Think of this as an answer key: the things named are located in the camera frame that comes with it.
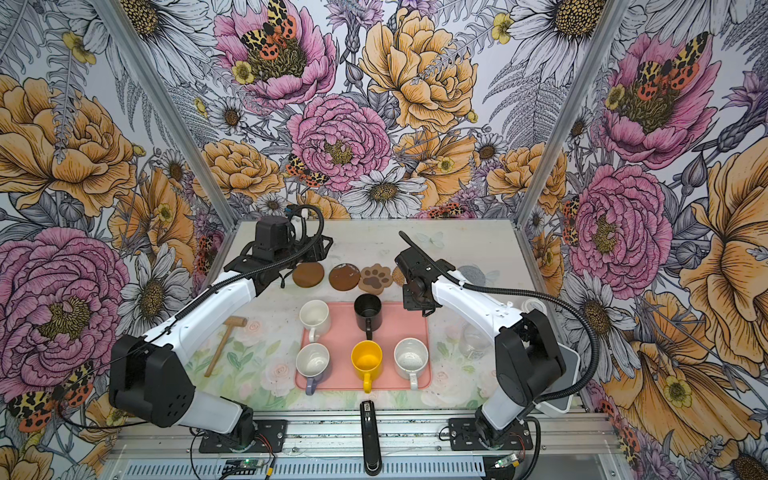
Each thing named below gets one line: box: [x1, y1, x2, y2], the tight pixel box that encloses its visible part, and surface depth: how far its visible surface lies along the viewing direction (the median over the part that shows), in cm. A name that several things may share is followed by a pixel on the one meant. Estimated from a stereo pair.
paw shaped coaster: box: [358, 263, 393, 295], surface depth 107 cm
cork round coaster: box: [392, 266, 405, 287], surface depth 107 cm
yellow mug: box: [351, 340, 383, 394], surface depth 81 cm
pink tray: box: [295, 302, 431, 390], surface depth 91 cm
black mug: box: [353, 293, 383, 340], surface depth 91 cm
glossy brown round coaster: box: [328, 263, 361, 291], surface depth 107 cm
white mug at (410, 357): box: [393, 337, 429, 391], surface depth 82 cm
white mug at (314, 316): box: [299, 299, 330, 343], surface depth 89 cm
